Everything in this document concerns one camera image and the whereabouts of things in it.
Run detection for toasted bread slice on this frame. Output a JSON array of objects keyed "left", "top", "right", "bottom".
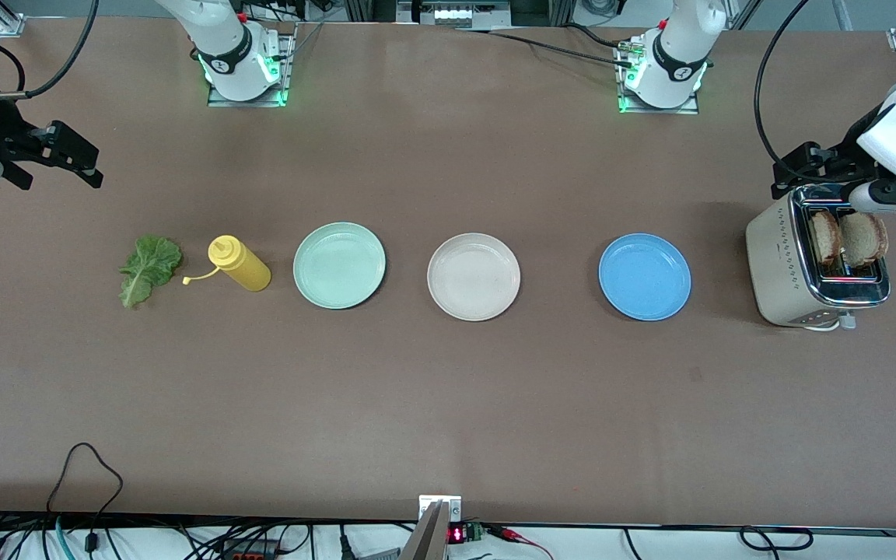
[
  {"left": 808, "top": 210, "right": 843, "bottom": 267},
  {"left": 839, "top": 210, "right": 890, "bottom": 270}
]

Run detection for green lettuce leaf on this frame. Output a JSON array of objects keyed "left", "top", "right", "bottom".
[{"left": 118, "top": 236, "right": 184, "bottom": 310}]

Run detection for yellow mustard squeeze bottle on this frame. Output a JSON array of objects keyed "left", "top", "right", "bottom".
[{"left": 182, "top": 235, "right": 272, "bottom": 292}]

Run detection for blue plate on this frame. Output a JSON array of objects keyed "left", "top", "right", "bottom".
[{"left": 598, "top": 233, "right": 692, "bottom": 322}]

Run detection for mint green plate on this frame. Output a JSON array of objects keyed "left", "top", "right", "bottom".
[{"left": 293, "top": 222, "right": 387, "bottom": 310}]

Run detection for beige plate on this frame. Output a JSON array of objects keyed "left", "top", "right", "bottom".
[{"left": 427, "top": 233, "right": 521, "bottom": 322}]

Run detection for cream and chrome toaster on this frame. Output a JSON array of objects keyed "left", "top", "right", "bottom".
[{"left": 745, "top": 184, "right": 892, "bottom": 333}]

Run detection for black box with white lights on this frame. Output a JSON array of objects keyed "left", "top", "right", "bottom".
[{"left": 395, "top": 0, "right": 513, "bottom": 26}]

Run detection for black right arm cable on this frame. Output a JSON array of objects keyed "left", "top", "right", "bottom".
[{"left": 0, "top": 0, "right": 100, "bottom": 102}]

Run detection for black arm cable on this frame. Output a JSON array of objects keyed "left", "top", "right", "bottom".
[
  {"left": 754, "top": 0, "right": 814, "bottom": 176},
  {"left": 0, "top": 0, "right": 100, "bottom": 102}
]

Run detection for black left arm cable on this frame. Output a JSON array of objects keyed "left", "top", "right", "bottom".
[{"left": 754, "top": 0, "right": 814, "bottom": 176}]

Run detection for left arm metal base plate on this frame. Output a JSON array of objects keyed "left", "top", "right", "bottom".
[{"left": 616, "top": 37, "right": 702, "bottom": 116}]

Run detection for short black table cable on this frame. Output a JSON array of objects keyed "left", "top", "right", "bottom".
[{"left": 561, "top": 22, "right": 635, "bottom": 51}]

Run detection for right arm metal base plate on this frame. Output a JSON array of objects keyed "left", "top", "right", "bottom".
[{"left": 207, "top": 22, "right": 298, "bottom": 108}]

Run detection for thin grey cable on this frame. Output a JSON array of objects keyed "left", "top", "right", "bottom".
[{"left": 281, "top": 19, "right": 328, "bottom": 63}]

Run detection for thin black looped cable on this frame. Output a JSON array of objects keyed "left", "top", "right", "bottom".
[{"left": 45, "top": 442, "right": 124, "bottom": 555}]

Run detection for long black table cable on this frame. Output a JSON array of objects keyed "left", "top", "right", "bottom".
[{"left": 454, "top": 27, "right": 639, "bottom": 71}]

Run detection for teal cable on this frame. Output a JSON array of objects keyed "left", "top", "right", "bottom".
[{"left": 54, "top": 516, "right": 77, "bottom": 560}]

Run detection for black oval cable loop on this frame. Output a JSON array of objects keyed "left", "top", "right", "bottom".
[{"left": 740, "top": 527, "right": 814, "bottom": 551}]

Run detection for red clip wires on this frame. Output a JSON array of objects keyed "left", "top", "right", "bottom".
[{"left": 485, "top": 525, "right": 554, "bottom": 560}]

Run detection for small metal mounting bracket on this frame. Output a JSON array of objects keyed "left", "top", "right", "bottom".
[{"left": 418, "top": 495, "right": 463, "bottom": 522}]

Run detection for grey camera pole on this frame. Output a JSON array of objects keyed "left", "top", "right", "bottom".
[{"left": 400, "top": 502, "right": 450, "bottom": 560}]

